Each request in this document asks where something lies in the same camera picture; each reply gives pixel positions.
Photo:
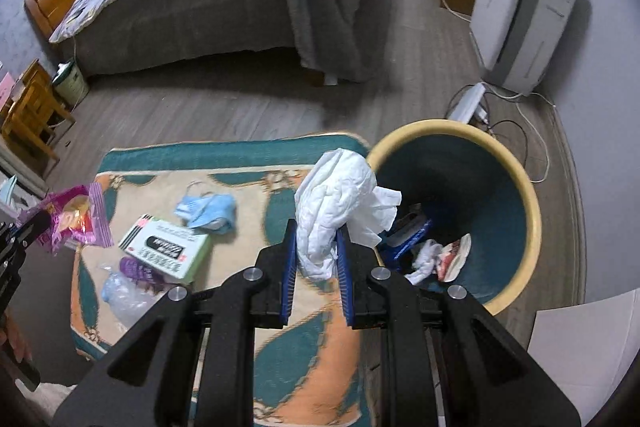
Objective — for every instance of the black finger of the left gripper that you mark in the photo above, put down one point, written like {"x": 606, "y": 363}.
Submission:
{"x": 15, "y": 239}

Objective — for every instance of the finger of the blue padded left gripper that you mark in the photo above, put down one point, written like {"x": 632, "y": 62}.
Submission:
{"x": 189, "y": 360}

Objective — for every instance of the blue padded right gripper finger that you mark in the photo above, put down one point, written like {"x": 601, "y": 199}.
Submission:
{"x": 445, "y": 359}

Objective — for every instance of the pink snack wrapper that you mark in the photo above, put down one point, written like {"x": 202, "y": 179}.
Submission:
{"x": 77, "y": 214}

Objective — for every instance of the red white snack bag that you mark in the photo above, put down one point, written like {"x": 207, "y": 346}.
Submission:
{"x": 453, "y": 258}

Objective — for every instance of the blue plastic wrapper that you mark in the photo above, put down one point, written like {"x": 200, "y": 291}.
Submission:
{"x": 407, "y": 231}

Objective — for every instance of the white tissue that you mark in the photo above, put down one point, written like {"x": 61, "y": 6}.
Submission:
{"x": 340, "y": 191}

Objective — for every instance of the yellow teal trash bin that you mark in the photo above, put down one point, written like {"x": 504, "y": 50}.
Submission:
{"x": 468, "y": 183}

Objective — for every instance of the clear crumpled plastic bottle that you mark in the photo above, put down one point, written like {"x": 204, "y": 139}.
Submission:
{"x": 127, "y": 299}

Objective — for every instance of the wooden chair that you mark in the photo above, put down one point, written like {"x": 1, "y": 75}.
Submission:
{"x": 27, "y": 127}

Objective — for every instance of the purple plastic bottle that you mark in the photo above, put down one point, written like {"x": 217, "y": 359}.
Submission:
{"x": 141, "y": 274}

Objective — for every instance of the white green medicine box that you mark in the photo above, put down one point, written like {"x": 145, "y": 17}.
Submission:
{"x": 173, "y": 250}

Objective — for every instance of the teal orange patterned cushion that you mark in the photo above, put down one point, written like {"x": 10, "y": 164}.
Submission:
{"x": 306, "y": 374}

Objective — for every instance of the small white green bin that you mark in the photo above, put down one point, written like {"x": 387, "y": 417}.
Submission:
{"x": 70, "y": 84}

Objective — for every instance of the light blue face mask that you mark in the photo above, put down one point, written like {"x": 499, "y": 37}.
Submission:
{"x": 211, "y": 212}

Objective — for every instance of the white power strip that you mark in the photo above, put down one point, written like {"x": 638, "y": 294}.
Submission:
{"x": 470, "y": 107}

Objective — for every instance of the white air purifier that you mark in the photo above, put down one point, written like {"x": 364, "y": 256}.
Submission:
{"x": 514, "y": 40}

